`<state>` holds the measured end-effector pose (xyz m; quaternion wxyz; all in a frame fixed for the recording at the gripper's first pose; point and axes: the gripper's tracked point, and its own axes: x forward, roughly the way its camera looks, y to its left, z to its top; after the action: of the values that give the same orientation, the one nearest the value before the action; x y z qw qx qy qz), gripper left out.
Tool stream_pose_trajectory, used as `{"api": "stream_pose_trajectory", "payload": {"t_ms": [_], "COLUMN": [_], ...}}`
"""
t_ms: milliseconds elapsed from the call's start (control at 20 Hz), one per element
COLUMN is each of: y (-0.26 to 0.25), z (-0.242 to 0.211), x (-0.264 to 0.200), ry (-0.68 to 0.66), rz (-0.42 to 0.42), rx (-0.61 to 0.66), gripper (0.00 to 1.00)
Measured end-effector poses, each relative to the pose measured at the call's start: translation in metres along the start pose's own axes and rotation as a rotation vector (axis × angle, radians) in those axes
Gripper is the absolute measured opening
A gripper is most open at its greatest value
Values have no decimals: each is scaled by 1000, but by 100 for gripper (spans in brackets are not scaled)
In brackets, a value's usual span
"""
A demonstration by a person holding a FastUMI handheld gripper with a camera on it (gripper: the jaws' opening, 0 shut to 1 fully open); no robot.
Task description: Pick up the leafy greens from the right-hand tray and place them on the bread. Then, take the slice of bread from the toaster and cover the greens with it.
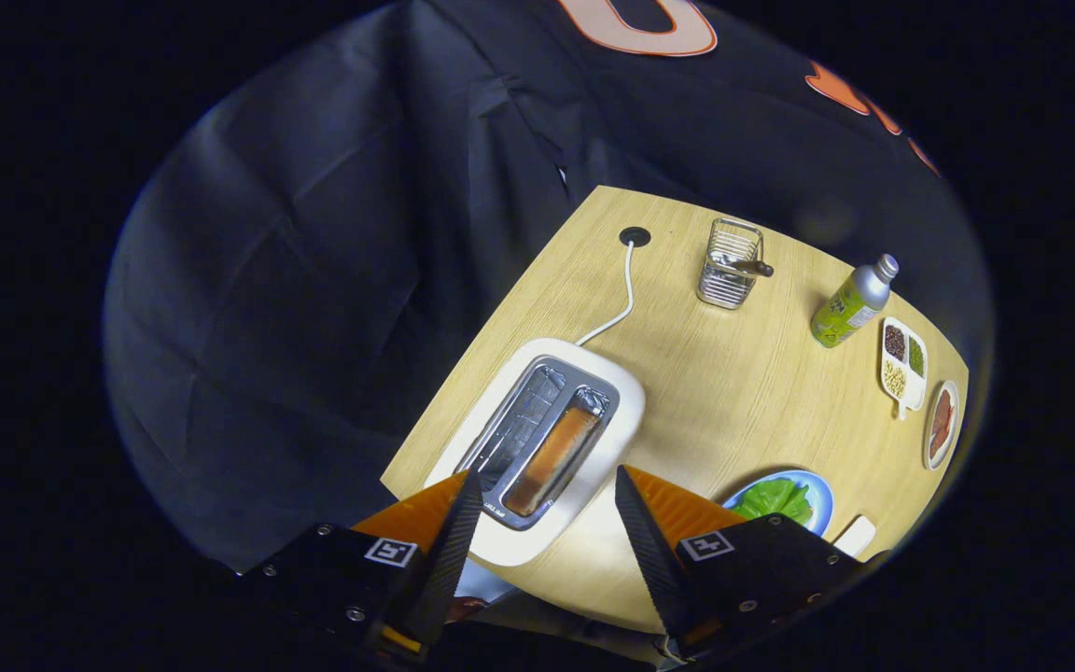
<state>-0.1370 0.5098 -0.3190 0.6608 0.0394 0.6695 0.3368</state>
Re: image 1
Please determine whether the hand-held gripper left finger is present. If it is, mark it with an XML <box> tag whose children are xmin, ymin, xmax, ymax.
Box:
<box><xmin>239</xmin><ymin>469</ymin><xmax>484</xmax><ymax>659</ymax></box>

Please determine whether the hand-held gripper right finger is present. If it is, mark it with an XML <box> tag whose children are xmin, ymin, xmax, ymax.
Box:
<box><xmin>614</xmin><ymin>465</ymin><xmax>888</xmax><ymax>659</ymax></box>

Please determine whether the green lettuce leaf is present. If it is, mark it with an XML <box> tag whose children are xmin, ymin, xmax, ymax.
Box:
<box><xmin>732</xmin><ymin>477</ymin><xmax>815</xmax><ymax>525</ymax></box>

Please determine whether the toasted bread slice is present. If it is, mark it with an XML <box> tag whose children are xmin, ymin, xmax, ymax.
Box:
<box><xmin>505</xmin><ymin>404</ymin><xmax>606</xmax><ymax>517</ymax></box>

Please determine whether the cream toaster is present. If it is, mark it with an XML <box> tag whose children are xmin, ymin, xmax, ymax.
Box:
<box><xmin>423</xmin><ymin>337</ymin><xmax>647</xmax><ymax>568</ymax></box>

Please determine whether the blue round plate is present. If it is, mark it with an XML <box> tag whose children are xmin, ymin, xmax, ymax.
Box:
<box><xmin>722</xmin><ymin>469</ymin><xmax>835</xmax><ymax>538</ymax></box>

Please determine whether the white curved plate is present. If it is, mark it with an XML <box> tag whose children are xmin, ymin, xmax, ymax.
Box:
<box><xmin>831</xmin><ymin>514</ymin><xmax>877</xmax><ymax>559</ymax></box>

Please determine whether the white oval meat plate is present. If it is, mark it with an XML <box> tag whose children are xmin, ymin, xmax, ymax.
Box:
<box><xmin>922</xmin><ymin>380</ymin><xmax>960</xmax><ymax>470</ymax></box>

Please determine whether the white divided snack tray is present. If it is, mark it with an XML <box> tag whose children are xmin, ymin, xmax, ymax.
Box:
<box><xmin>879</xmin><ymin>316</ymin><xmax>928</xmax><ymax>421</ymax></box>

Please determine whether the green label metal bottle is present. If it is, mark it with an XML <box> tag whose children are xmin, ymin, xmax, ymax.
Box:
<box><xmin>810</xmin><ymin>253</ymin><xmax>900</xmax><ymax>349</ymax></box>

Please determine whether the white power cable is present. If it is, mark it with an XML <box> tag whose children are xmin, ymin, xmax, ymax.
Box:
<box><xmin>575</xmin><ymin>241</ymin><xmax>637</xmax><ymax>347</ymax></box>

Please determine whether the metal wire basket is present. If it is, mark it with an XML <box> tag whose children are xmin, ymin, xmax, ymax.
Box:
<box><xmin>696</xmin><ymin>217</ymin><xmax>765</xmax><ymax>310</ymax></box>

